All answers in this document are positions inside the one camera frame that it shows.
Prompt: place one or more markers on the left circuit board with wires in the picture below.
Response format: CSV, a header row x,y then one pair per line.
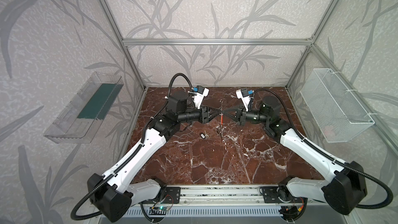
x,y
160,209

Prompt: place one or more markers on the clear plastic wall bin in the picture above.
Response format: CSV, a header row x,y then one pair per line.
x,y
83,116

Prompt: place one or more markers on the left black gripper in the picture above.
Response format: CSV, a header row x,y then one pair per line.
x,y
204,115

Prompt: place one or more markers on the white wire mesh basket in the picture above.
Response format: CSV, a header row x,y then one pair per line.
x,y
338,113

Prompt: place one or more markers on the right wiring bundle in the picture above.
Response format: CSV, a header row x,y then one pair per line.
x,y
292,210

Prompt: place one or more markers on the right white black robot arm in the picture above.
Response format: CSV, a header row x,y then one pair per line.
x,y
340,188

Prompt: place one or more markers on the metal keyring plate red handle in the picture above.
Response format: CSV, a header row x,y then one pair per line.
x,y
221,114

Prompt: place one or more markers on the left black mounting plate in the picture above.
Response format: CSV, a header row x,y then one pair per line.
x,y
168,195

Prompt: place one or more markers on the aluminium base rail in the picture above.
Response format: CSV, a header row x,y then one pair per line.
x,y
217,194

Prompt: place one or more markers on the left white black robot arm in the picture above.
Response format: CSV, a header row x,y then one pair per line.
x,y
158,131

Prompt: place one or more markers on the aluminium frame profiles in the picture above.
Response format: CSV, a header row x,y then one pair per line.
x,y
310,44

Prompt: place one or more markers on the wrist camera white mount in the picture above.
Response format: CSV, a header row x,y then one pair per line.
x,y
245,95
199,93

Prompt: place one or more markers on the black mounting plate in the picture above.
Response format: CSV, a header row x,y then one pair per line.
x,y
270,194
168,195

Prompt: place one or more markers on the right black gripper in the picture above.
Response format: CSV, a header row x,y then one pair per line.
x,y
241,115

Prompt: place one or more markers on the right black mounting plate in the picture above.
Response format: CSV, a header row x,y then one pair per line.
x,y
270,194

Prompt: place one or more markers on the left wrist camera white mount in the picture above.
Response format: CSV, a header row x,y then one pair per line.
x,y
199,93

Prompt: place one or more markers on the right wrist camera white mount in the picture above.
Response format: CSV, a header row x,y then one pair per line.
x,y
245,95

